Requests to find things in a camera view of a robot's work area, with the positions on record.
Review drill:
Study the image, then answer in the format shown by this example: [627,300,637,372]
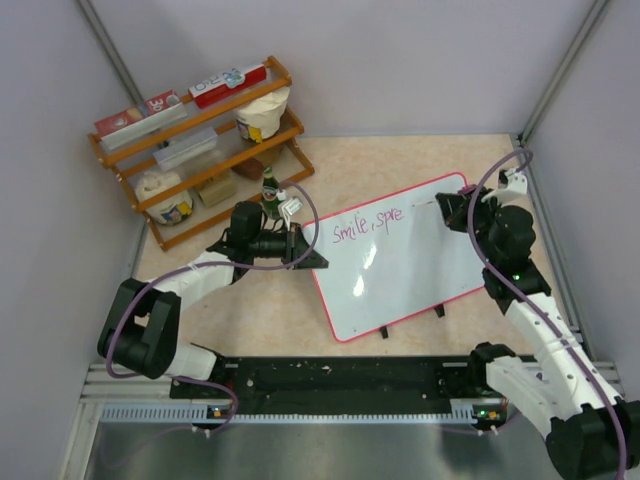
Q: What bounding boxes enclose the brown cardboard packet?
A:
[195,172,237,208]

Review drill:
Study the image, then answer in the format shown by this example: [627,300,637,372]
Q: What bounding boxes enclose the whiteboard stand foot right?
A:
[434,304,445,318]

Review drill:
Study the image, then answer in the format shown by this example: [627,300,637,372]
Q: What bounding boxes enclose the orange wooden shelf rack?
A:
[88,56,315,251]

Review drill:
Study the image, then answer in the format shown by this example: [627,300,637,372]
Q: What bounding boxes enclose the clear plastic box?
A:
[153,127,218,171]

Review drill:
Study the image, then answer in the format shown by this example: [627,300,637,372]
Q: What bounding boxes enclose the red silver foil box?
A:
[94,90,188,150]

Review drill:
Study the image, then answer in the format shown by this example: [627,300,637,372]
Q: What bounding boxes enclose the grey cable duct rail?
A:
[100,403,477,425]

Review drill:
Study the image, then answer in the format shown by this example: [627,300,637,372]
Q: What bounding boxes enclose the marker pen with magenta cap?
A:
[410,184,474,209]

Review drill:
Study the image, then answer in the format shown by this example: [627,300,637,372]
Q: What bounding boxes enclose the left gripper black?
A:
[250,223,327,271]

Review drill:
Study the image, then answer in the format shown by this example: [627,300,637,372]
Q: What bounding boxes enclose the green glass bottle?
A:
[262,166,280,220]

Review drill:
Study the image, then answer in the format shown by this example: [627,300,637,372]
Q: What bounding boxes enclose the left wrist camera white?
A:
[276,189,303,226]

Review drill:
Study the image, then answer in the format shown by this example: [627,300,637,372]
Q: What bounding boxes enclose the whiteboard with pink frame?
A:
[303,172,484,342]

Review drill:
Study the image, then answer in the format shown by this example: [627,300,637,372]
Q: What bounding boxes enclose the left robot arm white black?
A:
[97,201,329,397]

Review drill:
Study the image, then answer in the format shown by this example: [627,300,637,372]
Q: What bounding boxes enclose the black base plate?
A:
[169,355,501,415]

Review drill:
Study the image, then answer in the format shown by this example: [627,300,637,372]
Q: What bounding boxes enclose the red white long box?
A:
[188,63,267,109]

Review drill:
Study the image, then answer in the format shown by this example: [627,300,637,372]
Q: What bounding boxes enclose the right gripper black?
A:
[438,185,503,266]

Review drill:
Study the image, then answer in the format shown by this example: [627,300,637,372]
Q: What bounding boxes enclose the white paper bag upper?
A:
[235,87,290,143]

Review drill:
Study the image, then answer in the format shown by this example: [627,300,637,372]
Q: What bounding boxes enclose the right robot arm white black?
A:
[435,188,639,479]

